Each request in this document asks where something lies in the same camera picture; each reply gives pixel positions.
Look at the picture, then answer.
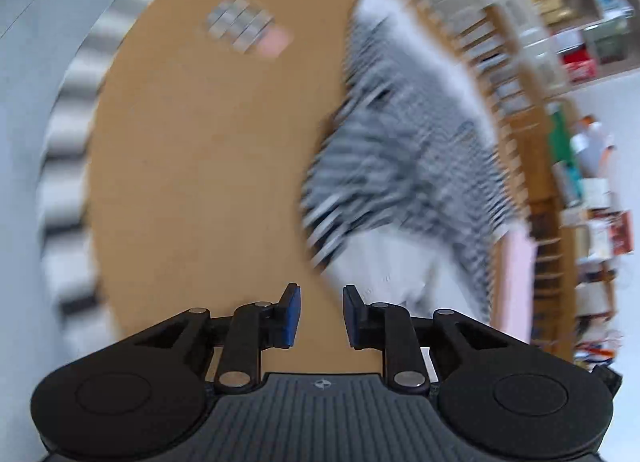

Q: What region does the wooden sideboard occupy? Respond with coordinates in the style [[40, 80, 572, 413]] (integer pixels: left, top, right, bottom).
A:
[[547, 102, 633, 368]]

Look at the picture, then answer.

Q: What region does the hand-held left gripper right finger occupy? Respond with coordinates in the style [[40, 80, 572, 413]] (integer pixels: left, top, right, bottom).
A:
[[342, 285, 531, 395]]

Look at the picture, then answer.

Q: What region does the navy white striped shirt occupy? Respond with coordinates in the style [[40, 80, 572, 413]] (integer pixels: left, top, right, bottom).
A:
[[299, 0, 526, 338]]

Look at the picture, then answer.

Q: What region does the folded pink cloth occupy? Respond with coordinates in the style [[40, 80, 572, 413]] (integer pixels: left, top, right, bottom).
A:
[[492, 231, 537, 344]]

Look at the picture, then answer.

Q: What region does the red box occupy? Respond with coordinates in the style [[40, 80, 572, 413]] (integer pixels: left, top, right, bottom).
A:
[[562, 42, 599, 84]]

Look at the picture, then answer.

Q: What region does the black white checkered card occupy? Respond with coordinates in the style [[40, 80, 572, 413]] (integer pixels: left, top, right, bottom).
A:
[[206, 0, 294, 60]]

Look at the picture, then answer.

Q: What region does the wooden spindle chair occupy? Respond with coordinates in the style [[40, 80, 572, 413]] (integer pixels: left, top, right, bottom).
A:
[[527, 212, 568, 358], [450, 2, 556, 215]]

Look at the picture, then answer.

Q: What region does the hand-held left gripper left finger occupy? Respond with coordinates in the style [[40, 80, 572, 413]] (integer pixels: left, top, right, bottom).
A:
[[117, 283, 302, 395]]

